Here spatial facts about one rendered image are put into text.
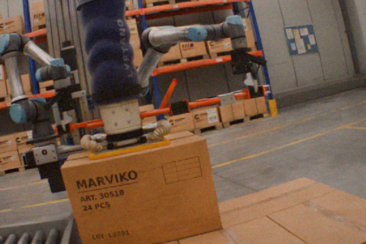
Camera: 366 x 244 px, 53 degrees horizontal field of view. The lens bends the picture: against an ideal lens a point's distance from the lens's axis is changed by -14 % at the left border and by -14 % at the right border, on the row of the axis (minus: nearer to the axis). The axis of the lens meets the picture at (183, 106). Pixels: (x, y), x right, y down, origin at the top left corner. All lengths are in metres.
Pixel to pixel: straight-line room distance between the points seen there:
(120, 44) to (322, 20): 11.58
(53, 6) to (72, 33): 0.23
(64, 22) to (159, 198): 1.38
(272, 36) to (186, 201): 10.39
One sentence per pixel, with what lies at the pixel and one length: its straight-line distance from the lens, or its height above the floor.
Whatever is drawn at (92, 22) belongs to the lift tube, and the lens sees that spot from 1.76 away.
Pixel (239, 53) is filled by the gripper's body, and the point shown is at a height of 1.25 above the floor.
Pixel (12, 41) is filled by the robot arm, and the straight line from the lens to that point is 2.37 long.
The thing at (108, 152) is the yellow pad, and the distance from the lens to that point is 1.68.
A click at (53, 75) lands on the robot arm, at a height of 1.34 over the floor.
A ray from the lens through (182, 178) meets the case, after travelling 1.67.
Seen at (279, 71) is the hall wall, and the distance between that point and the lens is 11.86.
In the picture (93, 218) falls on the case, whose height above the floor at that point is 0.71.
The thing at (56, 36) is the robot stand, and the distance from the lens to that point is 2.59.
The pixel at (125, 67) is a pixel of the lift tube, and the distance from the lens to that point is 1.73.
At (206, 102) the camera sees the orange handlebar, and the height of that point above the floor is 1.07.
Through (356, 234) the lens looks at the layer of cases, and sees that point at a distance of 1.45.
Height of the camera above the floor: 1.17
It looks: 3 degrees down
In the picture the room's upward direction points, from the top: 11 degrees counter-clockwise
